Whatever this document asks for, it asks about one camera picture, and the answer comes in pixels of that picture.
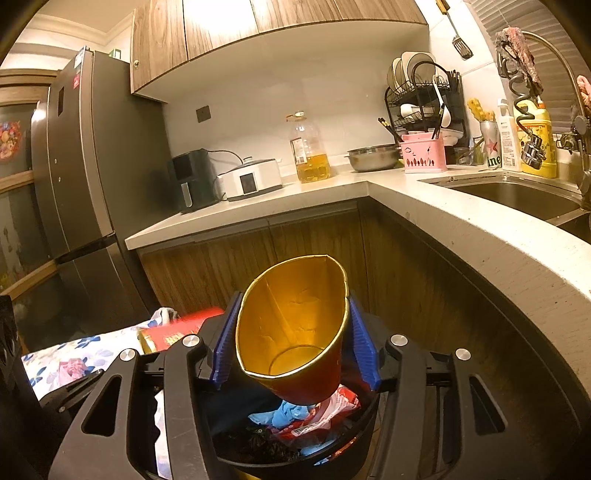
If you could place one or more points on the steel kitchen faucet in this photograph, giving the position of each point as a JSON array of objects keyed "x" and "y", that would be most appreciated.
[{"x": 565, "y": 69}]

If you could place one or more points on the red printed plastic bag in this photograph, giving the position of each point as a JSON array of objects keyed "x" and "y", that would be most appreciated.
[{"x": 332, "y": 406}]

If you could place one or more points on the green beer can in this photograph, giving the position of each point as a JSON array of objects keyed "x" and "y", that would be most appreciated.
[{"x": 490, "y": 147}]

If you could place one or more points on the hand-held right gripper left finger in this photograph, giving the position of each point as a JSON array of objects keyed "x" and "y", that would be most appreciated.
[{"x": 226, "y": 341}]

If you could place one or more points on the steel mixing bowl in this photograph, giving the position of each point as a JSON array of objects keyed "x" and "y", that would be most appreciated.
[{"x": 374, "y": 158}]

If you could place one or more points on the pink utensil holder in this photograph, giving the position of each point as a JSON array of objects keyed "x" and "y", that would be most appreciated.
[{"x": 422, "y": 154}]

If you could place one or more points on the white ladle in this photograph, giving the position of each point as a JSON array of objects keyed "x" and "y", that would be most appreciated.
[{"x": 443, "y": 110}]

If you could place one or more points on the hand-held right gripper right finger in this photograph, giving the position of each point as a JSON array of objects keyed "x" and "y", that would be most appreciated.
[{"x": 364, "y": 350}]

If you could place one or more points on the white pump bottle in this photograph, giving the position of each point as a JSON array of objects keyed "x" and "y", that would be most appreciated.
[{"x": 508, "y": 143}]

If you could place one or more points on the black trash bin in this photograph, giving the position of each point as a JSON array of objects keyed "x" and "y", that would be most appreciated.
[{"x": 351, "y": 443}]

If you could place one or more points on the cloth on faucet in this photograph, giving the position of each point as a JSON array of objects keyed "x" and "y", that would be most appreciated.
[{"x": 521, "y": 50}]

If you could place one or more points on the hanging slotted spatula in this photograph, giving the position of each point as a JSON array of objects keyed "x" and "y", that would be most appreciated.
[{"x": 461, "y": 46}]

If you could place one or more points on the blue floral tablecloth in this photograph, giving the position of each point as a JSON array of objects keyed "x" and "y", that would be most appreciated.
[{"x": 51, "y": 364}]

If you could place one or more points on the white electric cooker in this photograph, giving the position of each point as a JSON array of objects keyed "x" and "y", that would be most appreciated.
[{"x": 251, "y": 177}]

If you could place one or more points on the blue disposable glove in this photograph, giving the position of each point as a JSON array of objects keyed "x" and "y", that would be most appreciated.
[
  {"x": 316, "y": 447},
  {"x": 286, "y": 415}
]

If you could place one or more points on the wooden wall cabinets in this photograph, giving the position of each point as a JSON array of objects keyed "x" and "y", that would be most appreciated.
[{"x": 277, "y": 27}]

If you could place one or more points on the window blinds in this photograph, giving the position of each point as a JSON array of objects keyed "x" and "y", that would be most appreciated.
[{"x": 554, "y": 55}]

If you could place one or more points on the yellow detergent bottle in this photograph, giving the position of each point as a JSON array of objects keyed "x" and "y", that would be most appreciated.
[{"x": 542, "y": 147}]

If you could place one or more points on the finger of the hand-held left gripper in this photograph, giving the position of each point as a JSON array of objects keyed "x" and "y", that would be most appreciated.
[{"x": 69, "y": 387}]

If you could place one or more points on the red paper cup gold interior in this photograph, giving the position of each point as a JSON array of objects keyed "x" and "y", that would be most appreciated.
[
  {"x": 180, "y": 334},
  {"x": 295, "y": 304}
]

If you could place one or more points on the white plate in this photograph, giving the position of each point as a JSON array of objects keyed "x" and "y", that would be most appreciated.
[
  {"x": 397, "y": 74},
  {"x": 418, "y": 64}
]

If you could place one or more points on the dark grey refrigerator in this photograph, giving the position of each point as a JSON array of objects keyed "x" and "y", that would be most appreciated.
[{"x": 92, "y": 184}]

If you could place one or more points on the kitchen counter wooden base cabinets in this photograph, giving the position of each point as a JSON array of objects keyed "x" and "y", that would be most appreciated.
[{"x": 415, "y": 240}]

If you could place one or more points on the black dish rack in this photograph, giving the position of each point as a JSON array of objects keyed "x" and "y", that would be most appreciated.
[{"x": 452, "y": 120}]

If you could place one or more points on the black plastic bag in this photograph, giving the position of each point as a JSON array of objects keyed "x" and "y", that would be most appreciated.
[{"x": 258, "y": 441}]

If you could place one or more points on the colourful cabinet sticker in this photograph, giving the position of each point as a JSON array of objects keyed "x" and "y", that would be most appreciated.
[{"x": 9, "y": 140}]

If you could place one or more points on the cooking oil bottle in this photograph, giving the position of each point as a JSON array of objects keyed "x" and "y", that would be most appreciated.
[{"x": 311, "y": 161}]

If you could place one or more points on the dark chopsticks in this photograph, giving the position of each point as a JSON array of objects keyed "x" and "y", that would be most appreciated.
[{"x": 390, "y": 130}]

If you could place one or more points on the steel kitchen sink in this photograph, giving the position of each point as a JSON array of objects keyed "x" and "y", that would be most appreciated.
[{"x": 521, "y": 196}]

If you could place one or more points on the black air fryer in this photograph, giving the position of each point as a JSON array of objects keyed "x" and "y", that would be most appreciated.
[{"x": 194, "y": 184}]

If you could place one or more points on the dark wall socket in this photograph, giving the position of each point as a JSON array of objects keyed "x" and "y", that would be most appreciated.
[{"x": 204, "y": 114}]

